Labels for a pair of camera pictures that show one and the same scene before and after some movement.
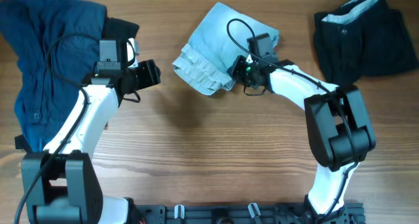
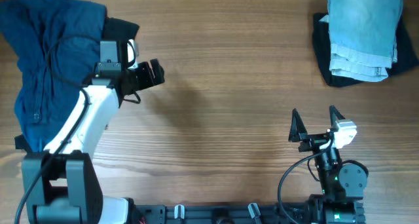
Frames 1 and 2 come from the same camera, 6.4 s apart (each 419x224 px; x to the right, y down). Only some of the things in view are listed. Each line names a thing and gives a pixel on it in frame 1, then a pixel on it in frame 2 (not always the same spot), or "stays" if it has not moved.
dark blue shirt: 57,40 stays
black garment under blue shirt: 114,30 stays
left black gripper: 152,73 stays
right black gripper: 236,69 → 315,140
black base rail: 264,213 stays
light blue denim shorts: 223,35 → 363,31
